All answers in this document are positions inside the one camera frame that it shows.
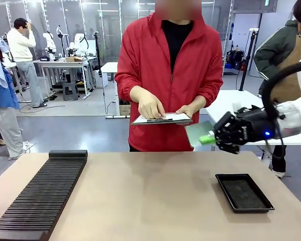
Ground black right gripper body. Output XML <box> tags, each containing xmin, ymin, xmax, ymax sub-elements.
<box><xmin>236</xmin><ymin>107</ymin><xmax>277</xmax><ymax>147</ymax></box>

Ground green PCB board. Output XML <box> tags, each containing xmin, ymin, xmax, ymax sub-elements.
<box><xmin>185</xmin><ymin>120</ymin><xmax>217</xmax><ymax>149</ymax></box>

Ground black clipboard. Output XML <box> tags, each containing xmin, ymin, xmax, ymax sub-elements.
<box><xmin>130</xmin><ymin>112</ymin><xmax>194</xmax><ymax>126</ymax></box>

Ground right forearm in red sleeve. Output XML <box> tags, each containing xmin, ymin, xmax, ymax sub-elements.
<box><xmin>114</xmin><ymin>71</ymin><xmax>153</xmax><ymax>104</ymax></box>

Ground left forearm in red sleeve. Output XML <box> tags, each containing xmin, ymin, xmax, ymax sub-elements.
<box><xmin>190</xmin><ymin>80</ymin><xmax>224</xmax><ymax>116</ymax></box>

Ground black slotted PCB rack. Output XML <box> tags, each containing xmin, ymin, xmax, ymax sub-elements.
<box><xmin>0</xmin><ymin>150</ymin><xmax>88</xmax><ymax>241</ymax></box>

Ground person's left hand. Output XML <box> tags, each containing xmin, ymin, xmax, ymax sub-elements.
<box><xmin>175</xmin><ymin>104</ymin><xmax>199</xmax><ymax>118</ymax></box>

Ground person's right hand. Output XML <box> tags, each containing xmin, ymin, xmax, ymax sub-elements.
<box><xmin>137</xmin><ymin>93</ymin><xmax>167</xmax><ymax>120</ymax></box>

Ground white rounded side table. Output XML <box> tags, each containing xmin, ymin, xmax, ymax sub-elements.
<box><xmin>205</xmin><ymin>89</ymin><xmax>301</xmax><ymax>166</ymax></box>

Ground black plastic tray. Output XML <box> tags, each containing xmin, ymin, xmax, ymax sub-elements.
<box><xmin>215</xmin><ymin>173</ymin><xmax>276</xmax><ymax>214</ymax></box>

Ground white paper sheet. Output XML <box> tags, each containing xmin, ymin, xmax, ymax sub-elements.
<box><xmin>133</xmin><ymin>113</ymin><xmax>192</xmax><ymax>125</ymax></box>

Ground black pole with white top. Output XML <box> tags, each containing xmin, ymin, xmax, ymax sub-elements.
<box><xmin>236</xmin><ymin>28</ymin><xmax>260</xmax><ymax>92</ymax></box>

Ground person in red jacket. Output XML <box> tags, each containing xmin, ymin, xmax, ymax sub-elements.
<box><xmin>114</xmin><ymin>0</ymin><xmax>224</xmax><ymax>153</ymax></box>

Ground person in brown apron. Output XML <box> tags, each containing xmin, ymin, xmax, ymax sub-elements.
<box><xmin>253</xmin><ymin>0</ymin><xmax>301</xmax><ymax>179</ymax></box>

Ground upright brown cardboard box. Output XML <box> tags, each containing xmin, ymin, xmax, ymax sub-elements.
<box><xmin>118</xmin><ymin>97</ymin><xmax>131</xmax><ymax>117</ymax></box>

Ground white desk with black tripod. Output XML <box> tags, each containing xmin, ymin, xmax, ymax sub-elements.
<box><xmin>93</xmin><ymin>31</ymin><xmax>131</xmax><ymax>119</ymax></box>

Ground grey plastic step stool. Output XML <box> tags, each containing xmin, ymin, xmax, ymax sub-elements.
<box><xmin>62</xmin><ymin>81</ymin><xmax>80</xmax><ymax>101</ymax></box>

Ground grey background workbench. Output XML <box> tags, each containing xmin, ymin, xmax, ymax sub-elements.
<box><xmin>33</xmin><ymin>58</ymin><xmax>97</xmax><ymax>100</ymax></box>

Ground small white background robot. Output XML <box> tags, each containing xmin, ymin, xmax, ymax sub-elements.
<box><xmin>42</xmin><ymin>31</ymin><xmax>57</xmax><ymax>55</ymax></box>

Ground man in white sweater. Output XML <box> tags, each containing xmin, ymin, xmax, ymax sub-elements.
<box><xmin>6</xmin><ymin>18</ymin><xmax>49</xmax><ymax>109</ymax></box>

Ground person in blue clothes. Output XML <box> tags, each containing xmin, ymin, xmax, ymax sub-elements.
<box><xmin>0</xmin><ymin>28</ymin><xmax>25</xmax><ymax>161</ymax></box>

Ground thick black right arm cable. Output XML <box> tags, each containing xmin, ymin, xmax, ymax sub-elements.
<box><xmin>261</xmin><ymin>60</ymin><xmax>301</xmax><ymax>121</ymax></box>

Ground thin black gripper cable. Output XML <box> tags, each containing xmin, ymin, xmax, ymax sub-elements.
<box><xmin>265</xmin><ymin>117</ymin><xmax>287</xmax><ymax>174</ymax></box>

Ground black bags by wall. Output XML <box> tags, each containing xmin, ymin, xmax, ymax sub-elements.
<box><xmin>226</xmin><ymin>49</ymin><xmax>246</xmax><ymax>70</ymax></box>

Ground white background robot with cables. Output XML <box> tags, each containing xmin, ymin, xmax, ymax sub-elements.
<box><xmin>68</xmin><ymin>32</ymin><xmax>90</xmax><ymax>57</ymax></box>

